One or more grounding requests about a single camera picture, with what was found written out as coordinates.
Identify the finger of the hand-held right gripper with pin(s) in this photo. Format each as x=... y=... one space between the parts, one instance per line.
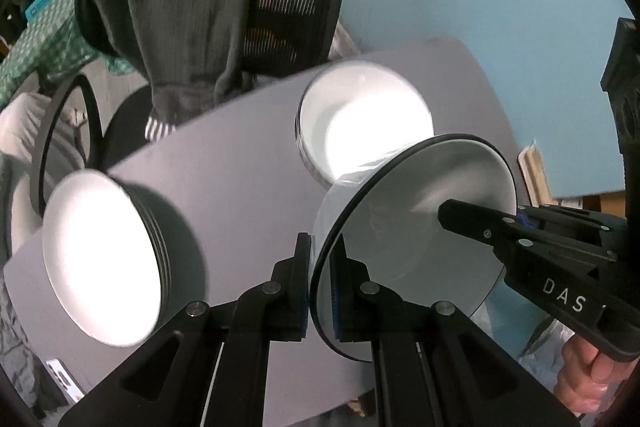
x=475 y=222
x=523 y=221

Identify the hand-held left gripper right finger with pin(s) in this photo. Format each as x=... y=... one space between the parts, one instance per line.
x=336 y=304

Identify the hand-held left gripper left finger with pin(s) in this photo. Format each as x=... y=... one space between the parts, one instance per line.
x=302 y=289

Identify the white plate black rim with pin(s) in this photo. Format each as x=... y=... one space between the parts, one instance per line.
x=164 y=257
x=390 y=232
x=100 y=257

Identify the white bowl black rim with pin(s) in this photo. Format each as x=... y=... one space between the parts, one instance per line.
x=350 y=122
x=306 y=152

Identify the person's right hand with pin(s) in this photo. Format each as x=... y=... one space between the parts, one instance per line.
x=580 y=377

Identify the clear plastic bag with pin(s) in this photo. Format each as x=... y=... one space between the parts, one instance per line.
x=547 y=337

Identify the silver smartphone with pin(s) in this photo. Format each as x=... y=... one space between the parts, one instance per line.
x=65 y=379

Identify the grey quilted duvet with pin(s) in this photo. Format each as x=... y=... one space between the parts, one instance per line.
x=17 y=347

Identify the dark grey knit sweater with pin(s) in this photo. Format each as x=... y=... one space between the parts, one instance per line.
x=175 y=7

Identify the light grey pillow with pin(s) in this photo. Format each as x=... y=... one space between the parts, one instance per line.
x=25 y=137

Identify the green checkered cloth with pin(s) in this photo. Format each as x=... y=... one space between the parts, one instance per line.
x=45 y=47

